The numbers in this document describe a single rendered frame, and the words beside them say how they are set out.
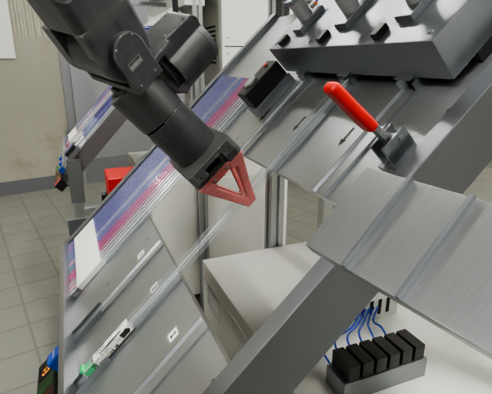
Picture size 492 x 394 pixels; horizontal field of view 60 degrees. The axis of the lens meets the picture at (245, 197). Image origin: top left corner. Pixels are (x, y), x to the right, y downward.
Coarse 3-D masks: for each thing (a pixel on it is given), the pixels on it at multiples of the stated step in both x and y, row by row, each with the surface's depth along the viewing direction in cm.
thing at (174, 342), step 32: (128, 256) 69; (160, 256) 61; (96, 288) 70; (128, 288) 62; (96, 320) 62; (160, 320) 50; (192, 320) 46; (128, 352) 51; (160, 352) 46; (192, 352) 43; (224, 352) 41; (96, 384) 51; (128, 384) 47; (160, 384) 43; (192, 384) 40
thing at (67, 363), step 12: (60, 252) 89; (60, 264) 84; (60, 276) 79; (60, 288) 75; (60, 300) 71; (72, 300) 72; (60, 312) 68; (72, 312) 69; (60, 324) 64; (72, 324) 65; (60, 336) 62; (72, 336) 62; (60, 348) 59; (72, 348) 60; (60, 360) 57; (72, 360) 57; (60, 372) 54; (72, 372) 55; (60, 384) 52; (72, 384) 53
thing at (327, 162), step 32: (256, 64) 87; (480, 64) 41; (288, 96) 66; (320, 96) 59; (352, 96) 53; (384, 96) 48; (416, 96) 44; (448, 96) 41; (256, 128) 67; (288, 128) 59; (320, 128) 53; (352, 128) 48; (384, 128) 44; (416, 128) 41; (256, 160) 60; (288, 160) 54; (320, 160) 49; (352, 160) 45; (320, 192) 45
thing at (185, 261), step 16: (320, 112) 54; (304, 128) 54; (288, 144) 54; (272, 160) 54; (256, 176) 54; (240, 192) 54; (240, 208) 53; (224, 224) 53; (208, 240) 53; (192, 256) 53; (176, 272) 53; (160, 288) 52; (144, 304) 52; (128, 320) 52
